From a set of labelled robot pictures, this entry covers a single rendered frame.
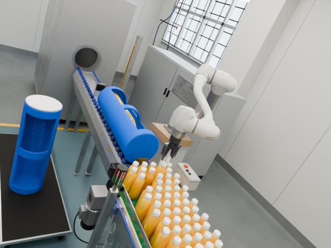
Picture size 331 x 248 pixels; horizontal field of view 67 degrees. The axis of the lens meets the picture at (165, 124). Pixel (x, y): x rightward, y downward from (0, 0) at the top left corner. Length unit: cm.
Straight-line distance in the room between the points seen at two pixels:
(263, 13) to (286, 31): 46
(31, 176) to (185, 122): 180
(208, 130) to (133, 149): 61
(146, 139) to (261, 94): 294
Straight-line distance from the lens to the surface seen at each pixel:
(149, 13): 734
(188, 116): 156
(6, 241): 237
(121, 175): 134
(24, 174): 288
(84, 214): 188
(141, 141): 186
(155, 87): 445
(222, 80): 198
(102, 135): 235
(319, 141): 401
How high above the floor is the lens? 202
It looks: 22 degrees down
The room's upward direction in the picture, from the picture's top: 24 degrees clockwise
